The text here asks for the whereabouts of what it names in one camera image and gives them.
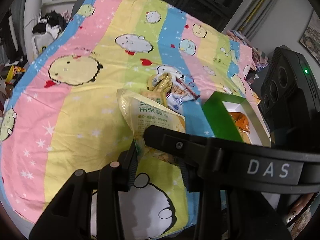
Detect orange snack bag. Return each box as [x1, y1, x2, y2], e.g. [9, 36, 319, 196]
[229, 112, 250, 133]

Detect white blue snack packet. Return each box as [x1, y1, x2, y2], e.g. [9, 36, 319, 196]
[166, 93, 183, 115]

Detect pale yellow corn snack bag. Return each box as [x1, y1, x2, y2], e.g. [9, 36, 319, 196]
[116, 88, 187, 165]

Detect yellow-orange biscuit packet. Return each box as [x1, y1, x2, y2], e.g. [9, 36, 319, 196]
[239, 131, 251, 144]

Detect soda cracker sleeve packet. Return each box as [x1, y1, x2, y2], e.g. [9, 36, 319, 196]
[140, 90, 167, 107]

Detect green white cardboard box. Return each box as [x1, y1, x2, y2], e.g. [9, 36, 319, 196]
[202, 92, 271, 147]

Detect red white snack wrapper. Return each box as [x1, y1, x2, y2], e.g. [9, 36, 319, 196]
[171, 77, 200, 101]

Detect gold foil snack wrapper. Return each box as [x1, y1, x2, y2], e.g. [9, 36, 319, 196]
[147, 73, 173, 93]

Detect colourful cartoon striped bedsheet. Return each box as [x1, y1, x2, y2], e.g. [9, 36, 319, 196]
[1, 0, 259, 236]

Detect pile of folded clothes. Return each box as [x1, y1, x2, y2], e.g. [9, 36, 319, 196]
[226, 29, 269, 68]

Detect framed landscape painting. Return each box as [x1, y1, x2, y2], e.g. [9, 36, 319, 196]
[299, 11, 320, 64]

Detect black white clothes pile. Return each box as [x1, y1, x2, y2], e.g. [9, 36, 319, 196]
[31, 11, 68, 57]

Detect black camera sensor box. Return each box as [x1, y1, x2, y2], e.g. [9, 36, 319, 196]
[258, 46, 319, 144]

